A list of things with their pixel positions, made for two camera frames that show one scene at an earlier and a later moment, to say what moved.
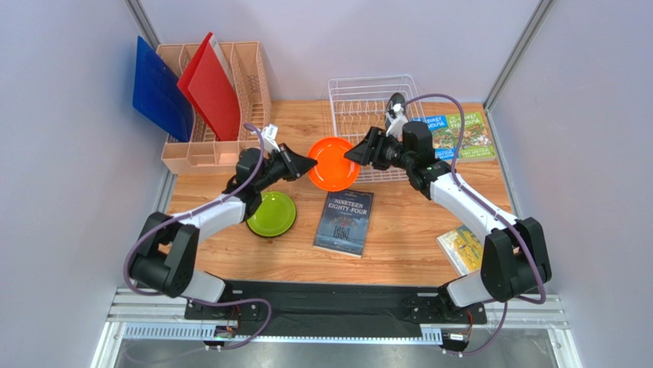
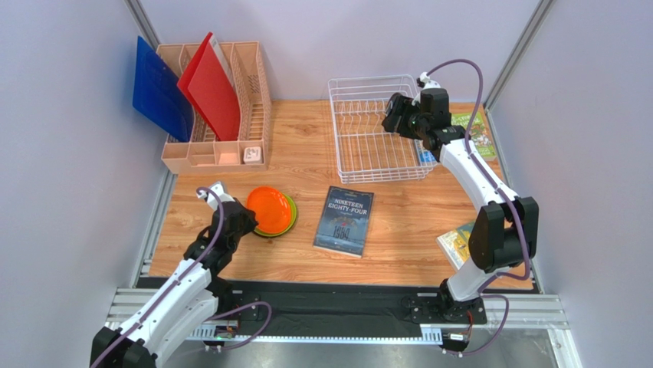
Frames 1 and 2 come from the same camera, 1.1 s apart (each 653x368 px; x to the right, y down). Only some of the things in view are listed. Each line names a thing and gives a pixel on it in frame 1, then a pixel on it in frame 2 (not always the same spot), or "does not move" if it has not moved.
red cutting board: x=210 y=84 does not move
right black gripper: x=375 y=148 to x=393 y=114
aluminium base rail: x=130 y=306 does not move
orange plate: x=333 y=172 to x=271 y=208
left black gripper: x=298 y=165 to x=251 y=220
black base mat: x=271 y=304 does not move
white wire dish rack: x=359 y=103 does not move
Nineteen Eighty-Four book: x=344 y=222 does not move
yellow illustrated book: x=463 y=249 does not move
